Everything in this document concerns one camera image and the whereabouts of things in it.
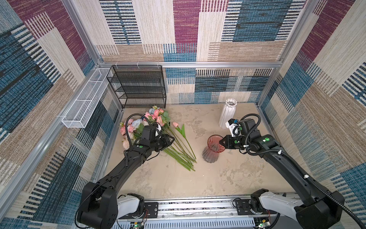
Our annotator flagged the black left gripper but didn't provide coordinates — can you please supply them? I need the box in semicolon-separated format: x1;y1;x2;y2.
150;134;176;152

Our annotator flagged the red glass vase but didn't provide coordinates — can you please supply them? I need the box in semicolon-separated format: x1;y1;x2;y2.
202;135;226;163

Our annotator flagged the white ribbed ceramic vase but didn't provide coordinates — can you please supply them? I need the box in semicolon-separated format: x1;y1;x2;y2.
219;98;237;129

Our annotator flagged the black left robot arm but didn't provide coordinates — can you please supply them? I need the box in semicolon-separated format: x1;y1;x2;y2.
74;122;175;229

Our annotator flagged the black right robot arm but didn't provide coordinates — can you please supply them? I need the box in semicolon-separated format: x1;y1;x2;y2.
219;114;366;229

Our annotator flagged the pile of artificial flowers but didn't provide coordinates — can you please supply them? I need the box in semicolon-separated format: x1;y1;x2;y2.
120;106;197;171

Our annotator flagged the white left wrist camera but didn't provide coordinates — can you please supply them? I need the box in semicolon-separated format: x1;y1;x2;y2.
153;123;163;138

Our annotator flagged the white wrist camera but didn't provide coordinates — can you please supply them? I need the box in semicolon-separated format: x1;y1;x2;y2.
226;118;240;137
153;123;163;138

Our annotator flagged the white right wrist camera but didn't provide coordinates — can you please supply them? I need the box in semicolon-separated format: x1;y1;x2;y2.
226;118;240;137

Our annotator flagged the black wire shelf rack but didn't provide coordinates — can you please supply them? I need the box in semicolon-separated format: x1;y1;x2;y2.
106;65;167;108

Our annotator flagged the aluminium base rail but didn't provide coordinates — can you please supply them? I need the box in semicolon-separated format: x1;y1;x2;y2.
113;195;279;229

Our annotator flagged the white wire mesh basket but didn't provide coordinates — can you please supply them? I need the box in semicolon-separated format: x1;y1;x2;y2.
62;68;110;128

